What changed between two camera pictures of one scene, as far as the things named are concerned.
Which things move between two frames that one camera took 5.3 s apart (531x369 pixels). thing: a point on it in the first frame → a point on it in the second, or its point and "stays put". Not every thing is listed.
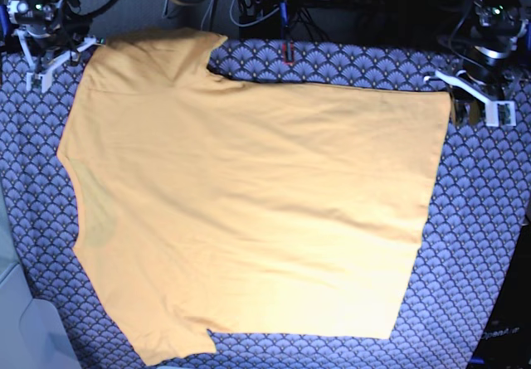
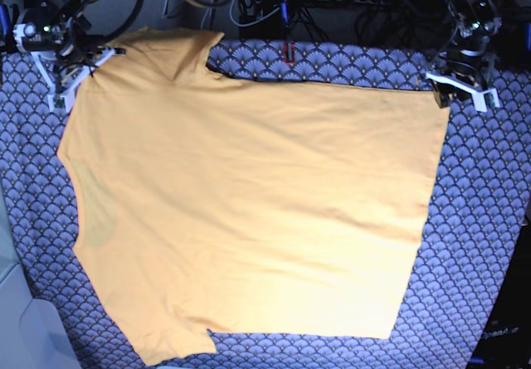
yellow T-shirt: (208, 203) stays put
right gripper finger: (88, 43) → (104, 54)
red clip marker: (285, 61) stays put
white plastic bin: (33, 333) stays put
